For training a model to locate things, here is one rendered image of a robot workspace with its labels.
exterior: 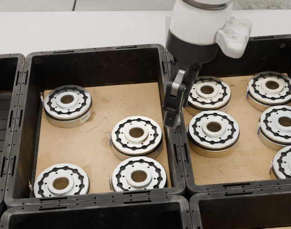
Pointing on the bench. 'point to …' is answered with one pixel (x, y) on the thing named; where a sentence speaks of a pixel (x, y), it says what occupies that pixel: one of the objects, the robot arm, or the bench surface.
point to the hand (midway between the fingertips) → (176, 108)
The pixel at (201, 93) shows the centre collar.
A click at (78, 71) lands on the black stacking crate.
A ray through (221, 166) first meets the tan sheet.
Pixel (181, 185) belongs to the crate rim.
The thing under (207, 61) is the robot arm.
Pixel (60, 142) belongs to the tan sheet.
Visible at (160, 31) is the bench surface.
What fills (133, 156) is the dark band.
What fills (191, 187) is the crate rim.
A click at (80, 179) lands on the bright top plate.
